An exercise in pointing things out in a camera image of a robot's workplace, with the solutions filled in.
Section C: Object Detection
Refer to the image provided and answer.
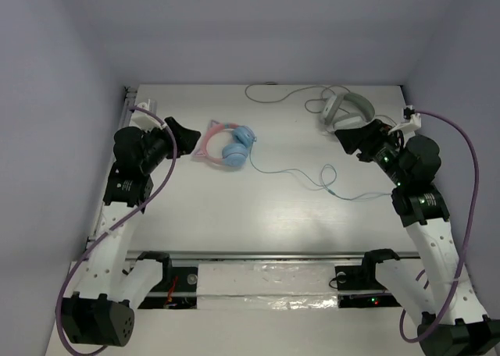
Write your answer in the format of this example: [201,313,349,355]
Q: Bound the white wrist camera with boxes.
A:
[130,98,165,131]
[389,105,422,134]

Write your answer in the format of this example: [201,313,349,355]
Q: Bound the white foam taped block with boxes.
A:
[196,262,338,311]

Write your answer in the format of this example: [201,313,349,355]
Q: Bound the aluminium rail front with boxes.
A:
[127,249,421,262]

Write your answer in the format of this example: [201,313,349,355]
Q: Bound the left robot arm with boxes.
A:
[56,117,201,354]

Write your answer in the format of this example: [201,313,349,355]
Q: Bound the grey headphone cable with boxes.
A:
[245,83,352,115]

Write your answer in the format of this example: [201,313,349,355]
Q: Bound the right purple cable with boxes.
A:
[398,111,480,344]

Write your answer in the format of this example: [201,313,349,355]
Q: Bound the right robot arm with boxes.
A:
[333,119,499,355]

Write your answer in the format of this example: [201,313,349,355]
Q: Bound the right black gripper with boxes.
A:
[335,119,410,187]

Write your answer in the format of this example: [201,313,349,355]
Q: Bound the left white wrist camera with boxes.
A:
[130,98,165,131]

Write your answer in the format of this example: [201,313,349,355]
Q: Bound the aluminium rail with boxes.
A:
[87,86,138,242]
[127,249,421,262]

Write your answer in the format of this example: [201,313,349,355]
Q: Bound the white grey headphones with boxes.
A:
[320,92,375,134]

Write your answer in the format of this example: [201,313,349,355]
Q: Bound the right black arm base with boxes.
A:
[329,248,400,308]

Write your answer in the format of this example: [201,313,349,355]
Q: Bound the pink blue cat-ear headphones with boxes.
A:
[191,119,256,169]

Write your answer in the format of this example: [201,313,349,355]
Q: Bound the aluminium rail left side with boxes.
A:
[87,86,138,242]

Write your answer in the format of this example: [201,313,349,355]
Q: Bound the light blue headphone cable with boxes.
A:
[248,137,395,202]

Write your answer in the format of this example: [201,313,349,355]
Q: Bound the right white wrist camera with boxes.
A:
[389,105,422,134]

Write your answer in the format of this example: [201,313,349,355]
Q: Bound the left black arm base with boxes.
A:
[122,251,198,310]

